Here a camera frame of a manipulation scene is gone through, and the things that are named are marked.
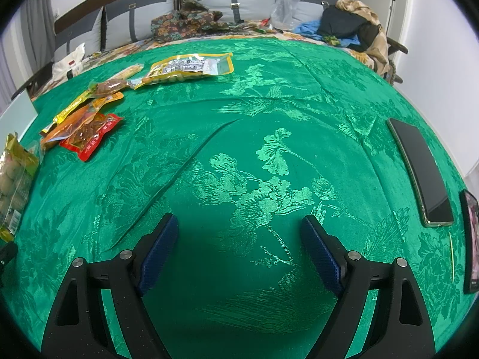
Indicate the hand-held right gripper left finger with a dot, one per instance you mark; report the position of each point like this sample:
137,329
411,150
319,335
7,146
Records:
161,254

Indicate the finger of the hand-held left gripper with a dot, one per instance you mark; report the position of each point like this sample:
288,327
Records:
7,254

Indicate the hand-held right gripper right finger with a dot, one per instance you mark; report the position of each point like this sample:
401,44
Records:
323,258

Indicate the gold green egg snack packet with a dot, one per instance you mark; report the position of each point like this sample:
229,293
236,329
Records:
15,183

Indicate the red snack packet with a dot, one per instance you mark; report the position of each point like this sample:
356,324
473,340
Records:
93,134

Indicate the orange snack packet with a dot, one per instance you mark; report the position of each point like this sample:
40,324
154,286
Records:
71,125

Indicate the long yellow snack packet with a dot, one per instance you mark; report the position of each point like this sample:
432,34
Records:
65,114

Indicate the brown meat green snack packet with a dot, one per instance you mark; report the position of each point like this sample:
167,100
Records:
108,86

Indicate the beige sausage stick packet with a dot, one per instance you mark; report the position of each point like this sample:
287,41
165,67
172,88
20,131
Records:
129,71

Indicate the yellow-edged clear zip snack bag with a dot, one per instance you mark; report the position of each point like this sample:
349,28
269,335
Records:
179,69

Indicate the black smartphone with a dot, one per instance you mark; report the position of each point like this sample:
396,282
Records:
421,172

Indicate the pale white side panel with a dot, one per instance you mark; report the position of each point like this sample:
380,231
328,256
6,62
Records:
15,116

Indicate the green floral brocade blanket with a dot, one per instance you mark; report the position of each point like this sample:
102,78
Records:
239,138

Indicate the smartphone with lit screen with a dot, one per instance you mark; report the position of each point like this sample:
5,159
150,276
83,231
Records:
472,239

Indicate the white plastic bag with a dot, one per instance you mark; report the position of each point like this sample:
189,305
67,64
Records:
69,63

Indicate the floral bedsheet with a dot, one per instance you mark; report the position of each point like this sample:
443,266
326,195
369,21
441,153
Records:
131,46

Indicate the grey curtain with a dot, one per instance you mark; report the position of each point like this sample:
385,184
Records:
26,37

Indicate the small green patterned packet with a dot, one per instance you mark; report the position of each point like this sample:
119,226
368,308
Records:
331,39

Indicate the dark wooden chair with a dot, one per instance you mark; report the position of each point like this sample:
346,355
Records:
396,46

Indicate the blue cloth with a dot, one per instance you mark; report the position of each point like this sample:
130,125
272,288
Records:
307,30

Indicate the dark floral patterned cloth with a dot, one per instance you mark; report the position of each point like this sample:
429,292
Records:
187,20

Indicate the black bag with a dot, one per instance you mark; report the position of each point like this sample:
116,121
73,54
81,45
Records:
344,22

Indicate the red green snack wrapper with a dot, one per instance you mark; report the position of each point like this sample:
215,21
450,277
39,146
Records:
269,27

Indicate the clear plastic bag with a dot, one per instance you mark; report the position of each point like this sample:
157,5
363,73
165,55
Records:
286,7

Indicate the dark wooden side rail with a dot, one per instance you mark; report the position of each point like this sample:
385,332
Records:
35,80

